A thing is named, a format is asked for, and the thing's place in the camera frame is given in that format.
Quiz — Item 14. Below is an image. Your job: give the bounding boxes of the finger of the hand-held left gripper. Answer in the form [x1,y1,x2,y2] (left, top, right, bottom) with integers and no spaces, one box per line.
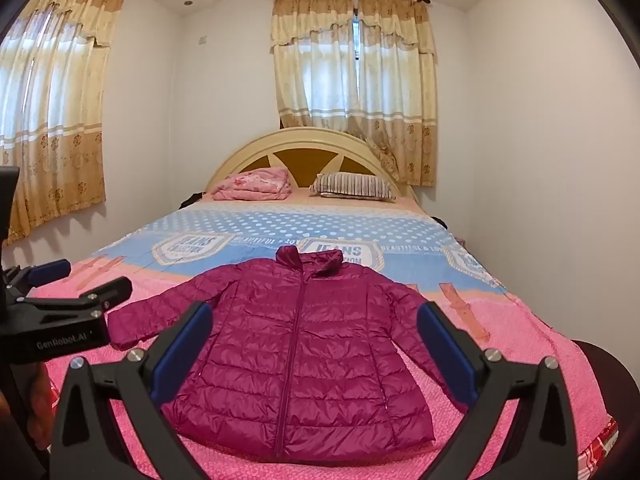
[2,258,72,301]
[12,276,134,321]

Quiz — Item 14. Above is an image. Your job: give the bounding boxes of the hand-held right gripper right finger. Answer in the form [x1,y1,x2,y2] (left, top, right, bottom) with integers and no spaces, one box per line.
[416,301,581,480]

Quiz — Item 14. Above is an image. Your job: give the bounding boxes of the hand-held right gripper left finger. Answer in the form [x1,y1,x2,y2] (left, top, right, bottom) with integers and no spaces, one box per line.
[49,300,216,480]

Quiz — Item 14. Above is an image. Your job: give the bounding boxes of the magenta puffer jacket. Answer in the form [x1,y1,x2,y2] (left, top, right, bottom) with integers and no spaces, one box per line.
[106,245,488,465]

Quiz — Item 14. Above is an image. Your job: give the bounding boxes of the pink and blue printed blanket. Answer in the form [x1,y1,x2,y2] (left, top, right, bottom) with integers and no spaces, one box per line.
[20,199,621,480]

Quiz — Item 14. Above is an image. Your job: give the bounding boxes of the wide beige floral curtain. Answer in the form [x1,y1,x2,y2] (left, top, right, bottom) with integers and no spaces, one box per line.
[0,0,126,246]

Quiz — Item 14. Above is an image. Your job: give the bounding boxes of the dark wooden footboard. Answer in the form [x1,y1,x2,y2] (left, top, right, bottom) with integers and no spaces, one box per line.
[570,340,640,421]

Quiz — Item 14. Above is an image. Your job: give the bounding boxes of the red plaid bed sheet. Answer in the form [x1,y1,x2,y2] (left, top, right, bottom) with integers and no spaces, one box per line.
[582,412,621,480]

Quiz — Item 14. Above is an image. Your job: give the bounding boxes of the striped pillow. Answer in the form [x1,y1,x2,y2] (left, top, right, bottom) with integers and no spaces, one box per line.
[309,172,397,202]

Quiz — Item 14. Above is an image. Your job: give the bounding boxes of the cream wooden headboard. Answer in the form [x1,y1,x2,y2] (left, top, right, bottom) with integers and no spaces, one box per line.
[205,127,418,203]

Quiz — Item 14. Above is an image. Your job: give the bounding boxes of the narrow beige floral curtain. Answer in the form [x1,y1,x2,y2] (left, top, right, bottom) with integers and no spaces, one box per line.
[271,0,361,131]
[356,0,436,188]

